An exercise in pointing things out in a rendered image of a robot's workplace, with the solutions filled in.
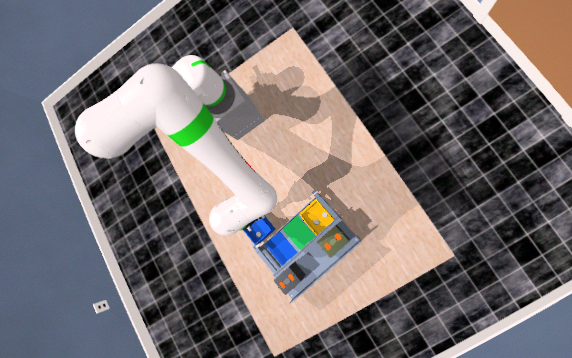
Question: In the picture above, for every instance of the blue bin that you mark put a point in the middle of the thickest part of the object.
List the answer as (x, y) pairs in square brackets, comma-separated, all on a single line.
[(260, 226)]

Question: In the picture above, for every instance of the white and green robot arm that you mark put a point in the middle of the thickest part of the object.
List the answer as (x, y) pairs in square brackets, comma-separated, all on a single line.
[(174, 99)]

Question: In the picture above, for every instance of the yellow bin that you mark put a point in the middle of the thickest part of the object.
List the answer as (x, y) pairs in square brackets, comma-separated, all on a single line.
[(314, 212)]

